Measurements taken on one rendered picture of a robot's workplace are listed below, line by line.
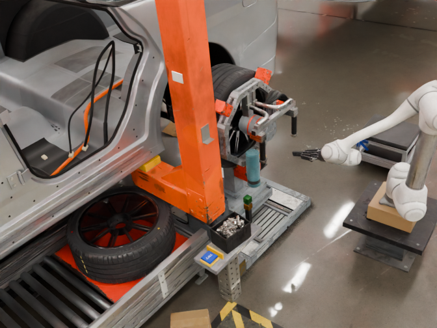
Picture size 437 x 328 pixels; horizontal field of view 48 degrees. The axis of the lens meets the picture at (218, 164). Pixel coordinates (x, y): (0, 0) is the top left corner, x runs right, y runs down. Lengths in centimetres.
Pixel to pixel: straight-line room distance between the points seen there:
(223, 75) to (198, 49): 70
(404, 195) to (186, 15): 157
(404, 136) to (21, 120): 279
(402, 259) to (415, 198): 64
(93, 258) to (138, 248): 26
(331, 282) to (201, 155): 126
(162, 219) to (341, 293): 121
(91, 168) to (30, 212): 41
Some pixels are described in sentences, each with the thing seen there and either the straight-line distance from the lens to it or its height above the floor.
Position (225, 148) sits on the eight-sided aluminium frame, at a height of 83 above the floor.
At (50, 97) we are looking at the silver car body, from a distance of 358.
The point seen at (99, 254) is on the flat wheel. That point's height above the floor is 50.
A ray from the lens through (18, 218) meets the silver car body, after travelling 271.
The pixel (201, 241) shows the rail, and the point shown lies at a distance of 309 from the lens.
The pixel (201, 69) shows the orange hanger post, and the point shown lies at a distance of 241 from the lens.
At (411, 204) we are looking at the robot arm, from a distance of 295.
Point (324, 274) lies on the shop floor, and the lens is 333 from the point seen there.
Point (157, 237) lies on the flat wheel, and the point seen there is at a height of 50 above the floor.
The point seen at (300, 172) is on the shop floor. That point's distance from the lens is 412.
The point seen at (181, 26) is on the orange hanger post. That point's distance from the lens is 226.
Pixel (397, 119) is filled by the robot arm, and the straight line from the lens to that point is 285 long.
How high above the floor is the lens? 253
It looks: 37 degrees down
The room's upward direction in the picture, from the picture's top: 6 degrees counter-clockwise
